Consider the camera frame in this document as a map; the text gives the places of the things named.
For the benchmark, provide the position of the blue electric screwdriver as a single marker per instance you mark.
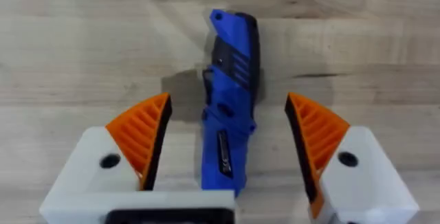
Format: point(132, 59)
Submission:
point(228, 121)

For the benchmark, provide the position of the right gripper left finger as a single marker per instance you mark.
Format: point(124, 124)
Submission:
point(137, 138)

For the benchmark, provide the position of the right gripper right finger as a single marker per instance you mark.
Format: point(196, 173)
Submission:
point(323, 138)

